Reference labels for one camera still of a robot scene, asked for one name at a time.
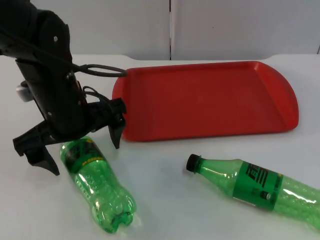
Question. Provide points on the green plastic bottle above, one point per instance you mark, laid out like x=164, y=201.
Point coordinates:
x=250, y=182
x=100, y=185

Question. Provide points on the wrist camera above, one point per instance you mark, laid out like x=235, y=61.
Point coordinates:
x=23, y=92

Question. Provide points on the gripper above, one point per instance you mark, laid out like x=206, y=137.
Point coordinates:
x=60, y=107

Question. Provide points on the red plastic tray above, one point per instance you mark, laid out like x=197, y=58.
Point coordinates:
x=200, y=100

